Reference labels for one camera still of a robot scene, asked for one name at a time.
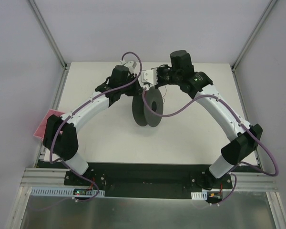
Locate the aluminium frame post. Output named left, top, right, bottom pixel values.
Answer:
left=27, top=0, right=67, bottom=70
left=231, top=0, right=279, bottom=72

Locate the left aluminium frame post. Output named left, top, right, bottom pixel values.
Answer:
left=27, top=0, right=67, bottom=70

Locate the shiny metal sheet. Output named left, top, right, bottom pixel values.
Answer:
left=7, top=187, right=286, bottom=229

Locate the left white cable duct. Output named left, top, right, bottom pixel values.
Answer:
left=31, top=187, right=105, bottom=198

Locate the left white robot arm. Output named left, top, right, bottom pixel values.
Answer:
left=43, top=61, right=140, bottom=186

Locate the right aluminium frame post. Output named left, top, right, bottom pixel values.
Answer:
left=231, top=0, right=279, bottom=72

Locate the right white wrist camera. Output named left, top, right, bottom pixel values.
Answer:
left=140, top=68, right=158, bottom=86

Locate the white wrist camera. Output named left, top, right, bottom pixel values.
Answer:
left=140, top=68, right=158, bottom=86
left=120, top=60, right=137, bottom=74

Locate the right white cable duct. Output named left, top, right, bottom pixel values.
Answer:
left=191, top=191, right=208, bottom=201

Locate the front aluminium rail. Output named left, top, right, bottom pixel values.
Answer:
left=20, top=168, right=67, bottom=186

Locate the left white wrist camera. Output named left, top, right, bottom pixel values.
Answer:
left=120, top=60, right=137, bottom=74

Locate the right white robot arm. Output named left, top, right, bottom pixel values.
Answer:
left=156, top=50, right=263, bottom=190

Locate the white cable duct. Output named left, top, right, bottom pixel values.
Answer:
left=31, top=187, right=105, bottom=198
left=191, top=191, right=208, bottom=201

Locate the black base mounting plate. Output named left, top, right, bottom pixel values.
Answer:
left=37, top=159, right=264, bottom=198

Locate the black cable spool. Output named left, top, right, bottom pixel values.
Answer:
left=132, top=87, right=163, bottom=127

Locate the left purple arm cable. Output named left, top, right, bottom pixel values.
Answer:
left=49, top=52, right=143, bottom=203

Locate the pink plastic box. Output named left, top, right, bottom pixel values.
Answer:
left=34, top=109, right=64, bottom=139

